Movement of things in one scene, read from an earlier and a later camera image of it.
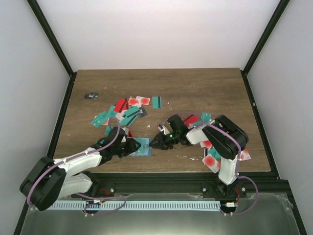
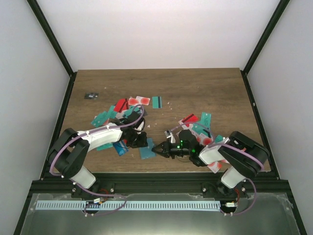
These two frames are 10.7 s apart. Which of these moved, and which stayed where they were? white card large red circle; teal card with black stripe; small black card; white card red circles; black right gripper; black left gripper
Moved: black left gripper; black right gripper
Stayed: small black card; teal card with black stripe; white card large red circle; white card red circles
